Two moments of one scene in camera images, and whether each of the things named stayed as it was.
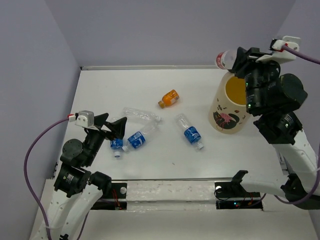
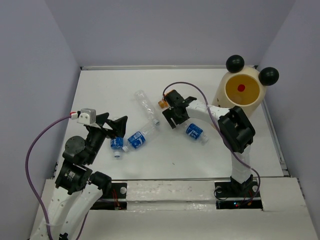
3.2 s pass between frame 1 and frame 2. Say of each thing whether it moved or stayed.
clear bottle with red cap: moved
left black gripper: stayed
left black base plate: stayed
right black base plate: stayed
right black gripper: moved
